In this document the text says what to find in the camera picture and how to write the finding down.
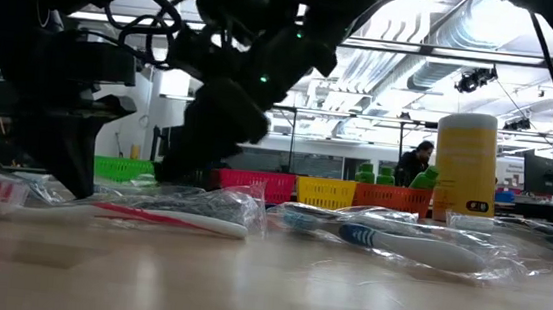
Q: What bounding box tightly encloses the black computer monitor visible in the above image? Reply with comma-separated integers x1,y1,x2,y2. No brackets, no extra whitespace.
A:
521,153,553,197

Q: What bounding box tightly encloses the orange plastic basket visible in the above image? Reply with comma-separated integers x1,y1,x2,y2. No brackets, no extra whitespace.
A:
351,182,434,221

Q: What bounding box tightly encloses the yellow plastic basket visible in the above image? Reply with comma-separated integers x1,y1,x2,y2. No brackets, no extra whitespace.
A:
294,175,359,212

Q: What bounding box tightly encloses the person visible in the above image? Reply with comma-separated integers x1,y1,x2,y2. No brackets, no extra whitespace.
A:
392,137,437,190

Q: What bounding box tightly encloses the black background desk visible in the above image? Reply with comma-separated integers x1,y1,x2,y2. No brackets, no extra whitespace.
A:
493,197,553,233

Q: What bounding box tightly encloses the long overhead light bar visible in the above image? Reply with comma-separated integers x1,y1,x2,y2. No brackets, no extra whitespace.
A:
66,9,553,69

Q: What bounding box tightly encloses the blue white bagged toothbrush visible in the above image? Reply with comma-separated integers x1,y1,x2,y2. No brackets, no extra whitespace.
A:
266,199,553,289

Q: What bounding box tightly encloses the red plastic basket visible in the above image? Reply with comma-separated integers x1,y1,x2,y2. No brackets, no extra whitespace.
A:
209,167,299,208

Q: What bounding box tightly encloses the black background rig frame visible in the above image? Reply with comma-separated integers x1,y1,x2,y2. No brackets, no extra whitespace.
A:
264,102,434,187

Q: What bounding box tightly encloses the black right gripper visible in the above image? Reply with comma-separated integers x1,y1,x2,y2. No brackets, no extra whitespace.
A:
153,14,342,197

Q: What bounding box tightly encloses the green plastic basket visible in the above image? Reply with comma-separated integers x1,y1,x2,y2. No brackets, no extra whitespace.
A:
92,154,157,186

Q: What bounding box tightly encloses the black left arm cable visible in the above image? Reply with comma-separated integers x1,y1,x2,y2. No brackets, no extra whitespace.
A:
33,0,187,73

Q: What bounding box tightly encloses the yellow canister white lid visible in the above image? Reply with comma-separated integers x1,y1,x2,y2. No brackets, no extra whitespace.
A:
429,110,504,226

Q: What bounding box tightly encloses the red white bagged toothbrush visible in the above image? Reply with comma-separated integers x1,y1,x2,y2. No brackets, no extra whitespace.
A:
0,150,255,244

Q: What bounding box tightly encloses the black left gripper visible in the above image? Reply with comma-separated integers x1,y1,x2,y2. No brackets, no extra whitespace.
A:
0,26,145,204

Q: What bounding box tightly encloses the black ceiling spotlight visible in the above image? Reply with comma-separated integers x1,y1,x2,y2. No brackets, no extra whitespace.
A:
454,62,500,97
503,116,533,133

